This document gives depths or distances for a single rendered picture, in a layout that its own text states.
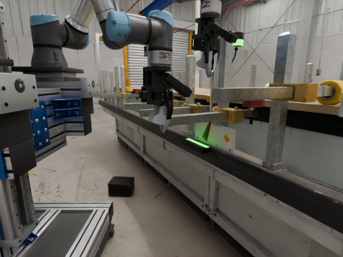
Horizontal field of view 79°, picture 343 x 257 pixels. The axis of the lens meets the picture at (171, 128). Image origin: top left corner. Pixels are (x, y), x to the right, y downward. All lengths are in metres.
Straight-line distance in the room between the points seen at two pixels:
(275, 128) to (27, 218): 1.06
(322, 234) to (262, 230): 0.51
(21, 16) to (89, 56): 2.23
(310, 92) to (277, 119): 0.11
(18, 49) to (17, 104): 8.09
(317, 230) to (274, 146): 0.26
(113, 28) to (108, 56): 8.32
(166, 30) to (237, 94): 0.29
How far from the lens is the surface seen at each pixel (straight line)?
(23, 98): 0.65
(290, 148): 0.96
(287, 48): 0.70
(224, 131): 0.86
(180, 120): 0.71
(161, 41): 0.65
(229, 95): 0.48
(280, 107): 0.70
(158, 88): 0.64
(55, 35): 1.14
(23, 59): 8.67
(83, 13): 1.18
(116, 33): 0.61
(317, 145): 0.90
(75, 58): 8.71
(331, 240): 0.76
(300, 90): 0.66
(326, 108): 0.84
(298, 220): 0.79
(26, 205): 1.14
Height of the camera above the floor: 0.97
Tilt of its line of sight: 13 degrees down
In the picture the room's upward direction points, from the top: straight up
